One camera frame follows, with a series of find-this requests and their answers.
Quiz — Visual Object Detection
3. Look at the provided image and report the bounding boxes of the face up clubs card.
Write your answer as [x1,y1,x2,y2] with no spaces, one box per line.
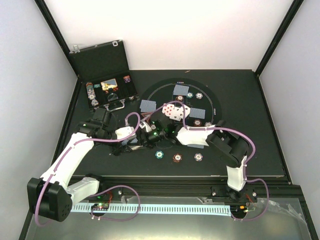
[169,106,183,122]

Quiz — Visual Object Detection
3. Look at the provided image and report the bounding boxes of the orange chips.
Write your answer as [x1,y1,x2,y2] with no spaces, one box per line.
[193,119,202,127]
[175,95,184,102]

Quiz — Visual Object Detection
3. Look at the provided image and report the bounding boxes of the white slotted cable duct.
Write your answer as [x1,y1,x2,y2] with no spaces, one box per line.
[71,202,231,217]

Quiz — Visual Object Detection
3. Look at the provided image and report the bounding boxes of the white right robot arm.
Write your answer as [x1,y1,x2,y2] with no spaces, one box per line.
[137,121,256,202]

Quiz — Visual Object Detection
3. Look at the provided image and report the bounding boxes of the blue white chips small blind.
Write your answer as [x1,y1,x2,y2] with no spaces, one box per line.
[195,92,203,99]

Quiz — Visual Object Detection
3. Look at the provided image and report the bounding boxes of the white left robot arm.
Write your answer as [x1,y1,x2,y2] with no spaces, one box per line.
[27,108,138,227]

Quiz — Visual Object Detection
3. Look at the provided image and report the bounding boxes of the card box in case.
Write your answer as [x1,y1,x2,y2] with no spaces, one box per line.
[100,78,118,91]

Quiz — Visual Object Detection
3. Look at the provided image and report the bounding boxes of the blue backed card deck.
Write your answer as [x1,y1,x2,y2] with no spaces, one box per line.
[121,138,141,152]

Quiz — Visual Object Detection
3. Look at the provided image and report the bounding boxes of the purple chips in case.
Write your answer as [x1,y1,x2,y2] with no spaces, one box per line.
[123,75,131,83]

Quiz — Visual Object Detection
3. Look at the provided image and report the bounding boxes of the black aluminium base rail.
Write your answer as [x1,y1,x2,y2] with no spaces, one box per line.
[77,174,258,203]

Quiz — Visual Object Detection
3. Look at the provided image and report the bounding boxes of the face down burn card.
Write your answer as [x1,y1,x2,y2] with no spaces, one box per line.
[189,108,206,119]

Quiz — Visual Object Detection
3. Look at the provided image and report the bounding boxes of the face up hearts card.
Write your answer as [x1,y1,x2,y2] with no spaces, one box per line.
[162,103,175,117]

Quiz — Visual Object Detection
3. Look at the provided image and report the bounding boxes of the black aluminium poker case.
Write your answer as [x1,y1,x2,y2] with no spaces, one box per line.
[69,39,139,111]

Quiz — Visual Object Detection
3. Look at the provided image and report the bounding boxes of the chip row in case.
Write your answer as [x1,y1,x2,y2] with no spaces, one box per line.
[85,82,99,108]

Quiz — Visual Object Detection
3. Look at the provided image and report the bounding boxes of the blue green fifty chips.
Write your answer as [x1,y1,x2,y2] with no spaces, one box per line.
[186,92,194,99]

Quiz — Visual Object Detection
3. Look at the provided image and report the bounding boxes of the red triangular dealer button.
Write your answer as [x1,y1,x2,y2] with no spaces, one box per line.
[141,112,150,118]

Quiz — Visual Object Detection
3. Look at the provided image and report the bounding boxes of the orange poker chip stack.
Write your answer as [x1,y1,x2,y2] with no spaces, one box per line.
[172,153,183,163]

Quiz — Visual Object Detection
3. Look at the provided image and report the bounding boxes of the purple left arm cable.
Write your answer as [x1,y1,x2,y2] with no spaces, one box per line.
[34,112,141,226]

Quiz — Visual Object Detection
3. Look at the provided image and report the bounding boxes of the blue white poker chip stack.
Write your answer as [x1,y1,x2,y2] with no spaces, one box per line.
[194,153,203,162]

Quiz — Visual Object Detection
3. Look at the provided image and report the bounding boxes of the blue white chips big blind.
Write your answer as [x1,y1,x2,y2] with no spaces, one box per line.
[204,122,212,127]

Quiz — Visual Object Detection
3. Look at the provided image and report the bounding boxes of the green poker chip stack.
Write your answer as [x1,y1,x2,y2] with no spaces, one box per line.
[155,150,164,159]

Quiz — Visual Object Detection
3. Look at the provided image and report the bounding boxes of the round black poker mat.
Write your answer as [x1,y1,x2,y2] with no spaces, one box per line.
[139,78,222,127]

